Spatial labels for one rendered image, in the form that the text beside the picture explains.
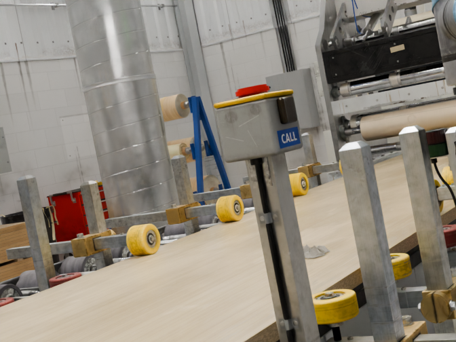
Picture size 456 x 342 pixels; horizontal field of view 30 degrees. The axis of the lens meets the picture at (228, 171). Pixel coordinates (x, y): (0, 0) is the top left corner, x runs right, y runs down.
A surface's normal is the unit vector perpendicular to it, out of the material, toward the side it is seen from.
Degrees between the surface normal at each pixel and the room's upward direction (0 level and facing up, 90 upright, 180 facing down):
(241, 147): 90
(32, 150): 90
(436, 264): 90
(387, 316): 90
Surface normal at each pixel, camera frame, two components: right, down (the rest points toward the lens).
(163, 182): 0.67, -0.09
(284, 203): 0.84, -0.14
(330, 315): -0.24, 0.10
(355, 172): -0.51, 0.15
